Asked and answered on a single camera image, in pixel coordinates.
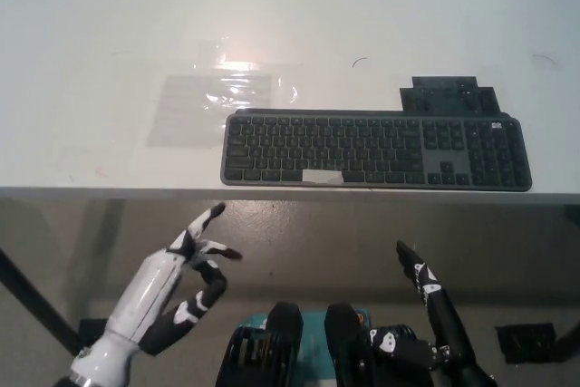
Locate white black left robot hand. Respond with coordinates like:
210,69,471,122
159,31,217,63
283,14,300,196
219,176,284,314
67,203,244,383

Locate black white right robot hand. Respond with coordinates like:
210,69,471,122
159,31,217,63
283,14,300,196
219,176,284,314
368,239,498,387

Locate dark grey wireless keyboard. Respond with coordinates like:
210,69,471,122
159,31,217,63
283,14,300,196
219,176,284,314
219,107,536,193

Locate black robot legs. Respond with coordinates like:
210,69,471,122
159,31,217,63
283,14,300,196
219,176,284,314
220,300,378,387

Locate black floor tape patch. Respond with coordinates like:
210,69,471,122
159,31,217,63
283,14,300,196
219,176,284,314
495,323,558,366

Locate black table leg brace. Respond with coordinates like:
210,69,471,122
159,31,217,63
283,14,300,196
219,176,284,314
0,245,83,357

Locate white tape strip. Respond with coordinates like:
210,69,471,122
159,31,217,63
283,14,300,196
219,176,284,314
302,169,344,186

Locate transparent plastic sheet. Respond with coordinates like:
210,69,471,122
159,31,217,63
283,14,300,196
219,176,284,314
148,73,300,149

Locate black flat bracket piece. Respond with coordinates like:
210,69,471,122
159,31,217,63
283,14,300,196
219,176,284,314
399,76,504,114

